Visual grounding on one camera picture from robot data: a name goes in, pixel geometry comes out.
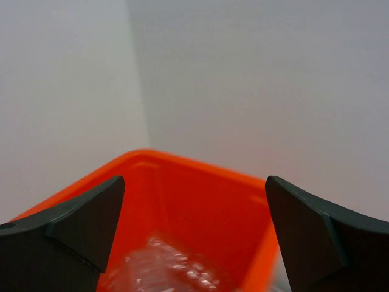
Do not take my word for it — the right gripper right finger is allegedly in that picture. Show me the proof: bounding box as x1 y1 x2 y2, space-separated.
265 176 388 291

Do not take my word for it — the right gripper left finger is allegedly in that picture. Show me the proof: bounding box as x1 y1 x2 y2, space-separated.
1 176 125 291

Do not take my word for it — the clear bottle orange blue label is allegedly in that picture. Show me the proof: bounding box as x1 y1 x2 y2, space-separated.
102 236 241 291

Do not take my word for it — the orange plastic bin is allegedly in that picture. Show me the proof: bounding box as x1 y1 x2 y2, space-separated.
22 150 278 291

